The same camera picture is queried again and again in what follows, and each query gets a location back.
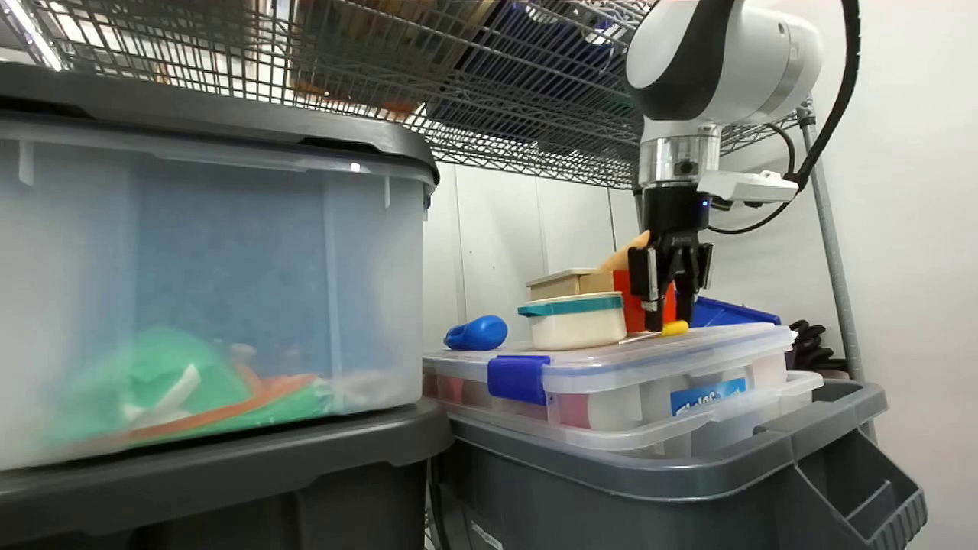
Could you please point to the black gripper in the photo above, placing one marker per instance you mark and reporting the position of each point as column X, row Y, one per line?
column 674, row 214

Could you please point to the cream dish with teal rim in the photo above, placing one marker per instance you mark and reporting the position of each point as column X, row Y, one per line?
column 571, row 323

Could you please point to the brown cardboard box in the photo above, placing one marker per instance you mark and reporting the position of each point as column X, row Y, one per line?
column 357, row 48

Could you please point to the tan toy bread loaf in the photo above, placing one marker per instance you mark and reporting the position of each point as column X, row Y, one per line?
column 623, row 254

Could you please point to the blue plastic tray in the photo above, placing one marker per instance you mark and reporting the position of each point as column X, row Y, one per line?
column 736, row 308

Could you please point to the clear compartment organiser blue latches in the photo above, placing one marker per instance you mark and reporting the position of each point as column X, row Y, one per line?
column 613, row 382

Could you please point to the clear plastic lidded container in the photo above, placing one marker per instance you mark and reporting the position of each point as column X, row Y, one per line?
column 613, row 434

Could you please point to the blue plastic toy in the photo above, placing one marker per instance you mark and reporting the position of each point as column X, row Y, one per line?
column 475, row 334

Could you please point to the grey plastic storage bin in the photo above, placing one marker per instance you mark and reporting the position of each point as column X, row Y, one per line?
column 613, row 507
column 203, row 488

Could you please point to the orange plastic item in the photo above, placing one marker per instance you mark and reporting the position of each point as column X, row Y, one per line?
column 276, row 392

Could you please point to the clear storage tote grey lid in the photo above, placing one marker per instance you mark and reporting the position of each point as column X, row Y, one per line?
column 203, row 254

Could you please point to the green plastic item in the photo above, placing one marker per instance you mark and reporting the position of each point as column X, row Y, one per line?
column 155, row 392

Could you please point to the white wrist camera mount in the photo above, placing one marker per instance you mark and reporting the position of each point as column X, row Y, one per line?
column 758, row 187

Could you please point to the grey metal shelf post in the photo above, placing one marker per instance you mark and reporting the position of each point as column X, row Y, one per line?
column 828, row 254

